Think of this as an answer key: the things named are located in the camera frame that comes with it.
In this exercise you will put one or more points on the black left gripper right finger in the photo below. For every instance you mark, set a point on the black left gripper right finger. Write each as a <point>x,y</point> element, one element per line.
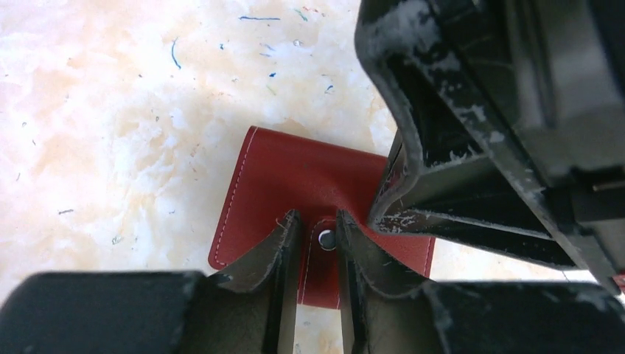
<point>383,309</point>

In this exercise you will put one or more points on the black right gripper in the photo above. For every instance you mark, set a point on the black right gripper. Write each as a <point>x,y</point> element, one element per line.
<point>510,127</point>

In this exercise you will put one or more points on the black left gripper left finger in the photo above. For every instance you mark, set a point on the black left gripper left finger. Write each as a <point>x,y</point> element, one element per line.
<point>253,300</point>

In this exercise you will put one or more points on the red leather card holder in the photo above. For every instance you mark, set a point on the red leather card holder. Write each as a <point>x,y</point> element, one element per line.
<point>278,172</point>

